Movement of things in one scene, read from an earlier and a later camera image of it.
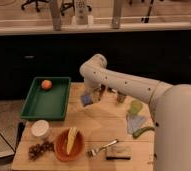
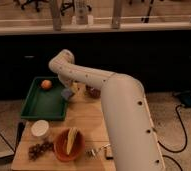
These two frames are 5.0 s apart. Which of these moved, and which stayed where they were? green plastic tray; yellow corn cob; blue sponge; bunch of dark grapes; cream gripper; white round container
Moved: cream gripper; blue sponge
Stayed: white round container; green plastic tray; bunch of dark grapes; yellow corn cob
